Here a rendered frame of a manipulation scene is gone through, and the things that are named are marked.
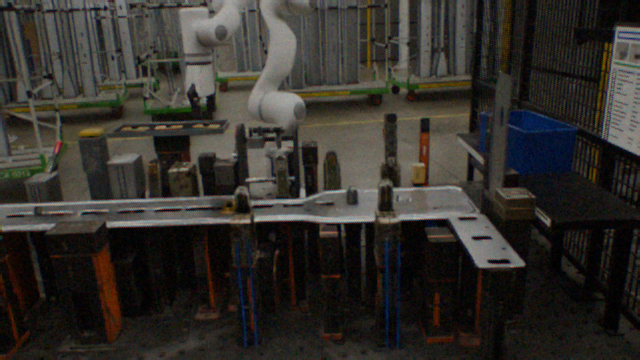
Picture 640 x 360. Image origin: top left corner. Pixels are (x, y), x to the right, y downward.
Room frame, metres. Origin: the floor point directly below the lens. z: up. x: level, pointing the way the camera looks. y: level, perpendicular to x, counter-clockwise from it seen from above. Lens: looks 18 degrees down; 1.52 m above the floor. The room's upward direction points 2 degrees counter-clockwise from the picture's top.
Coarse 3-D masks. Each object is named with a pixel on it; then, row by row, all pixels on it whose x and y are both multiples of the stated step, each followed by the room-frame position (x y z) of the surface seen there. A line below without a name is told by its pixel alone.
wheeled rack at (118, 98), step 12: (96, 0) 8.91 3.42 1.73; (108, 0) 8.94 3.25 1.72; (0, 12) 8.06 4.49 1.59; (24, 12) 8.13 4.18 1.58; (48, 12) 8.45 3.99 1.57; (60, 12) 8.46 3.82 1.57; (108, 24) 8.06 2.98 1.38; (108, 36) 8.06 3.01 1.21; (120, 48) 8.96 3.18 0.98; (120, 60) 8.96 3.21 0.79; (96, 72) 8.84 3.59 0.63; (60, 96) 8.43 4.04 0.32; (108, 96) 8.31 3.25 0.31; (120, 96) 8.36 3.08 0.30; (12, 108) 7.76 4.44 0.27; (24, 108) 7.76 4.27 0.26; (36, 108) 7.79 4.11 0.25; (48, 108) 7.82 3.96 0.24; (60, 108) 7.86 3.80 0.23; (72, 108) 7.90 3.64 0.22; (84, 108) 7.93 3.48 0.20; (120, 108) 8.84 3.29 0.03
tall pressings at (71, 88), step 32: (0, 0) 8.04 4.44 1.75; (32, 0) 8.32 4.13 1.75; (64, 0) 8.64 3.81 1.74; (0, 32) 8.21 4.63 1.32; (64, 32) 8.54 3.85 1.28; (0, 64) 8.10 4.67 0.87; (64, 64) 8.31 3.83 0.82; (0, 96) 7.85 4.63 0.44; (32, 96) 8.16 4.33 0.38; (64, 96) 8.25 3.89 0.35; (96, 96) 8.39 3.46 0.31
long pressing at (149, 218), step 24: (336, 192) 1.48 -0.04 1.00; (360, 192) 1.47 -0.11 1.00; (408, 192) 1.46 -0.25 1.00; (432, 192) 1.45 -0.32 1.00; (456, 192) 1.44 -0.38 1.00; (0, 216) 1.39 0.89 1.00; (48, 216) 1.37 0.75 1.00; (72, 216) 1.36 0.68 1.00; (96, 216) 1.36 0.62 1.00; (120, 216) 1.35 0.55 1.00; (144, 216) 1.34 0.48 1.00; (168, 216) 1.34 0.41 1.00; (192, 216) 1.33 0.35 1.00; (216, 216) 1.32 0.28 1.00; (264, 216) 1.31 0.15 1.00; (288, 216) 1.31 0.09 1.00; (312, 216) 1.30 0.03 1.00; (336, 216) 1.29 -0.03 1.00; (360, 216) 1.29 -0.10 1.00; (408, 216) 1.28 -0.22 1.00; (432, 216) 1.28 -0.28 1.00
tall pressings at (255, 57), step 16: (240, 16) 10.93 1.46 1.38; (256, 16) 10.98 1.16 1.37; (240, 32) 10.99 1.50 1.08; (256, 32) 11.01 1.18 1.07; (240, 48) 10.96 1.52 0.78; (256, 48) 11.00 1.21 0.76; (304, 48) 11.06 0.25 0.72; (240, 64) 10.94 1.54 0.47; (256, 64) 10.98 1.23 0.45; (304, 64) 10.85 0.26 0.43
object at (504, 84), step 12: (504, 84) 1.37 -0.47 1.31; (504, 96) 1.37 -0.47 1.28; (504, 108) 1.36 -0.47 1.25; (492, 120) 1.44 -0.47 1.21; (504, 120) 1.35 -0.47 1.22; (492, 132) 1.44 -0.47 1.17; (504, 132) 1.35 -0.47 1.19; (492, 144) 1.43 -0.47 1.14; (504, 144) 1.33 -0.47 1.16; (492, 156) 1.43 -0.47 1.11; (504, 156) 1.32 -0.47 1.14; (492, 168) 1.42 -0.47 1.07; (504, 168) 1.32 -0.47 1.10; (492, 180) 1.41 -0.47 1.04; (504, 180) 1.32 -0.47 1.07; (492, 192) 1.41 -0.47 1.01
